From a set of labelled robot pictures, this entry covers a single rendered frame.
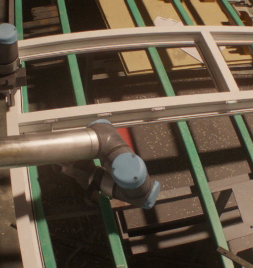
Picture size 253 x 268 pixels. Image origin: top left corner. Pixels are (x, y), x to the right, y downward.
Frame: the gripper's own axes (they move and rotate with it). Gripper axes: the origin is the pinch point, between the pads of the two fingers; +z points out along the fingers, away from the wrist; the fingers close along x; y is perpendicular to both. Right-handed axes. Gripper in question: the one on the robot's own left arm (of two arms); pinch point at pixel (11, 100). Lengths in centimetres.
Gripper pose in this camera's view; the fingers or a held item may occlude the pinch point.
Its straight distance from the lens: 176.3
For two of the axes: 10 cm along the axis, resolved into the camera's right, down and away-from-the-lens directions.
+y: -1.9, -7.7, 6.1
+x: -9.8, 1.1, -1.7
